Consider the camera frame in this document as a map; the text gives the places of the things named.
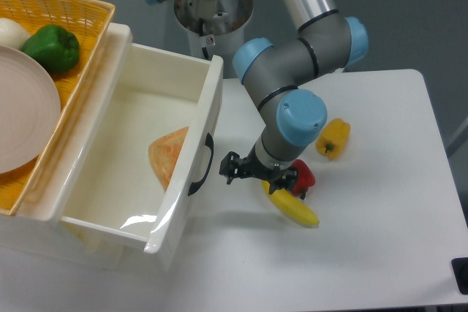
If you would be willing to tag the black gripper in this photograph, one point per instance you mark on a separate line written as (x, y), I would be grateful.
(233, 166)

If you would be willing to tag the white drawer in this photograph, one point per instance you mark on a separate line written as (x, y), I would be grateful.
(117, 197)

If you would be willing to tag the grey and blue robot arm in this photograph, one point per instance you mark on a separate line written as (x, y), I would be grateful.
(274, 76)

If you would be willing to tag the white drawer cabinet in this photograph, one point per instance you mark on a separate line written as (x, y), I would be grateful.
(37, 227)

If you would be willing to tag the yellow banana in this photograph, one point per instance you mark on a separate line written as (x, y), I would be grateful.
(292, 207)

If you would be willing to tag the red bell pepper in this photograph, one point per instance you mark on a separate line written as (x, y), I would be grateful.
(305, 181)

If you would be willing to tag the yellow bell pepper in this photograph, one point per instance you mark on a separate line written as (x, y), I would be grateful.
(333, 138)

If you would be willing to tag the orange bread slice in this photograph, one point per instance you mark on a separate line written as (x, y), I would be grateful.
(163, 155)

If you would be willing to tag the black corner clamp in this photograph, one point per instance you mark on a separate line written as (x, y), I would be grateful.
(460, 271)

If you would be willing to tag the pink round plate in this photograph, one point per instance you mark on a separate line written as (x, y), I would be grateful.
(30, 109)

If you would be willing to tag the green bell pepper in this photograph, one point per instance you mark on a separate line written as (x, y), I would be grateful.
(56, 49)

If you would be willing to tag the white onion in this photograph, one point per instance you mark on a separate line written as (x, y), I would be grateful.
(13, 35)

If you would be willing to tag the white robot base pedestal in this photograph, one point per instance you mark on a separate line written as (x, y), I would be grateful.
(214, 27)

